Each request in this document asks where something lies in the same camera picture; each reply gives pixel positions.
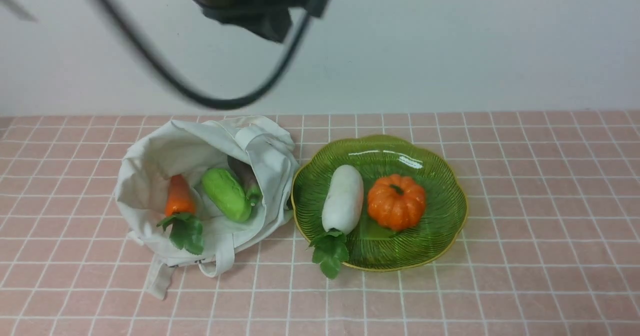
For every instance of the white toy radish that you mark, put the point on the white toy radish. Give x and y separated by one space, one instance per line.
341 213

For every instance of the white cloth bag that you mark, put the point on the white cloth bag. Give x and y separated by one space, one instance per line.
189 149

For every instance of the green toy cucumber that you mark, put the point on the green toy cucumber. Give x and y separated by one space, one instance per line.
225 191

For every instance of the orange toy pumpkin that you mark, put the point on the orange toy pumpkin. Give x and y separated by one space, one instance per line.
396 202

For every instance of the orange toy carrot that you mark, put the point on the orange toy carrot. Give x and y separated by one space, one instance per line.
179 198

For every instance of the green glass plate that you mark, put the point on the green glass plate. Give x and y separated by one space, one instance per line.
373 248

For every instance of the pink checked tablecloth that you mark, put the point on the pink checked tablecloth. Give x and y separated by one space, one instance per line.
550 247

